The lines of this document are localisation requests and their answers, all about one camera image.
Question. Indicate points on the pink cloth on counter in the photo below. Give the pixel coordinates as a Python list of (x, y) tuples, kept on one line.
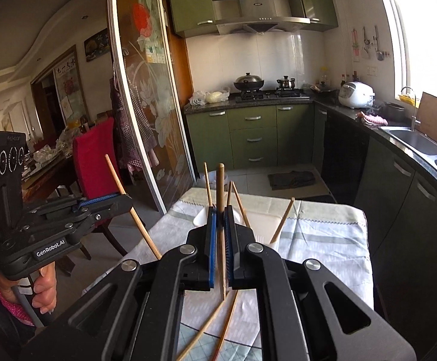
[(372, 120)]

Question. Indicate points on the white plastic bags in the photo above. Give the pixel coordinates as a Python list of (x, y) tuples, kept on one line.
[(205, 97)]

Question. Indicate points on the green lower cabinets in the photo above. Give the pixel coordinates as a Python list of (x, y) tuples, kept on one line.
[(252, 136)]

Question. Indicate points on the plain bamboo chopstick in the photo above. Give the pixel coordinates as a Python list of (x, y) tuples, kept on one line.
[(133, 213)]

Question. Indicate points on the white plastic utensil holder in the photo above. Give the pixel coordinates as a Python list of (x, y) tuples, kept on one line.
[(264, 226)]

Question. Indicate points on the black wok with lid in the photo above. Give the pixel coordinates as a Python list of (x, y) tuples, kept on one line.
[(249, 82)]

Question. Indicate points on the white rice cooker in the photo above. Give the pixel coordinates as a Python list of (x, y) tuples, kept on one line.
[(356, 95)]

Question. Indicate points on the gas stove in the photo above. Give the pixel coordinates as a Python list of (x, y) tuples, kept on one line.
[(277, 94)]

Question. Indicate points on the wooden cutting board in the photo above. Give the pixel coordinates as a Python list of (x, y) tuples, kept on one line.
[(427, 115)]

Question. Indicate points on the checked apron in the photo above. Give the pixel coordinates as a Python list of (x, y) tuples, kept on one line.
[(129, 156)]

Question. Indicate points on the glass sliding door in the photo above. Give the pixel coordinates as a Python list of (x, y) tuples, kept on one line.
[(141, 53)]

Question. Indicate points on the patterned brown chopstick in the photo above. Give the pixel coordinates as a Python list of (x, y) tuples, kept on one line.
[(202, 330), (276, 235), (234, 295), (230, 188)]

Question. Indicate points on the small steel pot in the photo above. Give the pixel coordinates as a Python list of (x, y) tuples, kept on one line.
[(286, 83)]

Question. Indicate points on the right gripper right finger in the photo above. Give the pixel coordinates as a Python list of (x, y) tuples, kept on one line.
[(276, 281)]

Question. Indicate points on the steel range hood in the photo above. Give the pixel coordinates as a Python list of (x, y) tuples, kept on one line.
[(259, 16)]

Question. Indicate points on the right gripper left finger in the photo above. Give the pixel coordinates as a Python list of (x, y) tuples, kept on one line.
[(158, 289)]

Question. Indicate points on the person left hand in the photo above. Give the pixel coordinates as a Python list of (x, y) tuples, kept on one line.
[(44, 288)]

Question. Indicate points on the dark floor mat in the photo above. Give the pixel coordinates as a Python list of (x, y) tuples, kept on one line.
[(291, 180)]

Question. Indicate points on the steel double sink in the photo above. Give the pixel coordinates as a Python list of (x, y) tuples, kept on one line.
[(415, 141)]

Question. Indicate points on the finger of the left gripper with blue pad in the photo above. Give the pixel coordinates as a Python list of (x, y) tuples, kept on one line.
[(84, 203)]

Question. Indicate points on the red chair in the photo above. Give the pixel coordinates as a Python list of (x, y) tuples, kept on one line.
[(95, 179)]

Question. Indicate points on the patterned grey tablecloth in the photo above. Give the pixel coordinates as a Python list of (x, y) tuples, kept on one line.
[(336, 235)]

